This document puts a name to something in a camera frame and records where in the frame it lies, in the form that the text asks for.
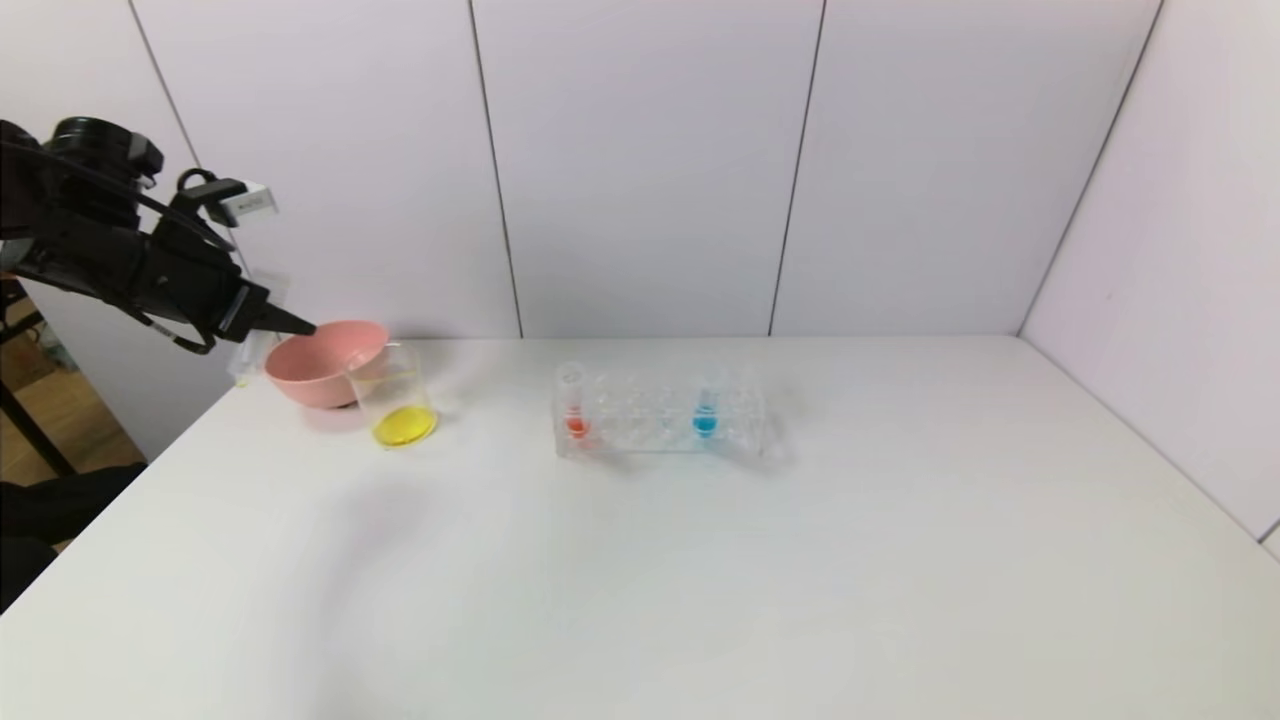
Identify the clear glass beaker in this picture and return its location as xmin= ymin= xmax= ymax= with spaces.
xmin=343 ymin=342 xmax=438 ymax=449

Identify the pink bowl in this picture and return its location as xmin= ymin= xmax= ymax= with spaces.
xmin=263 ymin=320 xmax=391 ymax=411

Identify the red pigment test tube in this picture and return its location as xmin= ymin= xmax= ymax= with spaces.
xmin=557 ymin=362 xmax=593 ymax=441

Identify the clear plastic test tube rack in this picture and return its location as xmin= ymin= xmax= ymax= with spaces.
xmin=550 ymin=362 xmax=791 ymax=466

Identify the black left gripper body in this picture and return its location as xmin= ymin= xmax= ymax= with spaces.
xmin=143 ymin=218 xmax=271 ymax=344

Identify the blue pigment test tube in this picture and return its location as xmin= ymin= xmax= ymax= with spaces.
xmin=692 ymin=365 xmax=726 ymax=439

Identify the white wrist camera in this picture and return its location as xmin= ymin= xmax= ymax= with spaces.
xmin=215 ymin=182 xmax=279 ymax=223

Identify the black tripod stand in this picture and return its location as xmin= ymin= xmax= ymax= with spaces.
xmin=0 ymin=280 xmax=76 ymax=476

